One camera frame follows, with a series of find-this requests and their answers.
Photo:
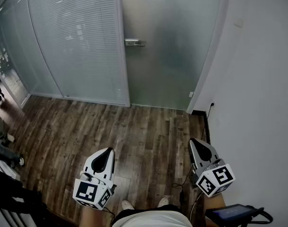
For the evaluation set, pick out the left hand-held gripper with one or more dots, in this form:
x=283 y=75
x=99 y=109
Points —
x=87 y=191

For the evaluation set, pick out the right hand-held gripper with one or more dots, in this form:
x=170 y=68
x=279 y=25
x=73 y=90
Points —
x=214 y=176

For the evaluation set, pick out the frosted glass door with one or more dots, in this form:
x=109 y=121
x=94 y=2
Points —
x=169 y=55

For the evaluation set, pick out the person's left forearm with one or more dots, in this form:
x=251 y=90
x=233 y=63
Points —
x=96 y=217

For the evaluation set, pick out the person's right forearm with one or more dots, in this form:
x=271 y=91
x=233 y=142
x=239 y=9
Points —
x=213 y=202

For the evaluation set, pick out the small grey rectangular block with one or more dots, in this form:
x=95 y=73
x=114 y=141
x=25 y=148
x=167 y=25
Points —
x=191 y=94

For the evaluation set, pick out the black tablet device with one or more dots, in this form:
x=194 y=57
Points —
x=231 y=213

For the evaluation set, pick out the person's white shoe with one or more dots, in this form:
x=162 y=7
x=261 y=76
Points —
x=127 y=205
x=163 y=202

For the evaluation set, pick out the person's black shorts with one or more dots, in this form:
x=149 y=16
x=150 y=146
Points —
x=143 y=210

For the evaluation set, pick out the black bag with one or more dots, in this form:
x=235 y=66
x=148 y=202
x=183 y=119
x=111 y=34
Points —
x=18 y=195

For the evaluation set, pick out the person's white shirt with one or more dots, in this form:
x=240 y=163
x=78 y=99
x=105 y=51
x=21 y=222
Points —
x=153 y=219

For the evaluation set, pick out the glass partition with white blinds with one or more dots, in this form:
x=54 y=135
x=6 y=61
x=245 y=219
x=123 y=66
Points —
x=77 y=44

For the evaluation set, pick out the frosted glass partition panel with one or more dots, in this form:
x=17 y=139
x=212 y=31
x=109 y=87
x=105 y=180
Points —
x=20 y=44

